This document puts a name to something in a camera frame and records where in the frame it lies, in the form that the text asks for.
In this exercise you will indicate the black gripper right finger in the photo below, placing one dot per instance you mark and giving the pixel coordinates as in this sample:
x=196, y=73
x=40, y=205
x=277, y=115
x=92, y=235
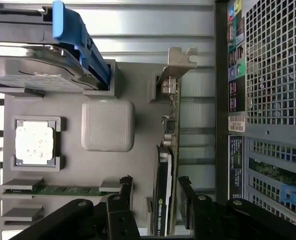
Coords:
x=205, y=220

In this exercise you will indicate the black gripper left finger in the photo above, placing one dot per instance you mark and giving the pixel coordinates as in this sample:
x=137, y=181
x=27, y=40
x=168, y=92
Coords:
x=122, y=220

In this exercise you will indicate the green RAM stick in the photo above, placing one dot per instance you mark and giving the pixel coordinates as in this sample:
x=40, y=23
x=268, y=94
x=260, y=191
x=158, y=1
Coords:
x=68, y=190

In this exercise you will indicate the blue case latch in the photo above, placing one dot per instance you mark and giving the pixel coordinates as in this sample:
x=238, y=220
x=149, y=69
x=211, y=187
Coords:
x=290, y=196

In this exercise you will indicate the grey parts rack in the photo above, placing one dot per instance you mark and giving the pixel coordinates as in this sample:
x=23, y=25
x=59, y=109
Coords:
x=142, y=125

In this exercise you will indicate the open black PC case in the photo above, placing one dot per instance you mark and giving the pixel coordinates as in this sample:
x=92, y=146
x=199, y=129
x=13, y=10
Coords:
x=270, y=130

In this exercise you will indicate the silver CPU chip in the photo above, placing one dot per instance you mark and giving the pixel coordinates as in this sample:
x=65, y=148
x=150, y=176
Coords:
x=35, y=142

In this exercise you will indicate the silver hard disk drive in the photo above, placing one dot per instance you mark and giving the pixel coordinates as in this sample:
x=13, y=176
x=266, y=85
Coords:
x=33, y=65

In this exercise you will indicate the blue disk caddy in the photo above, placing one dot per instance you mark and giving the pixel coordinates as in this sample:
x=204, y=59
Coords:
x=70, y=25

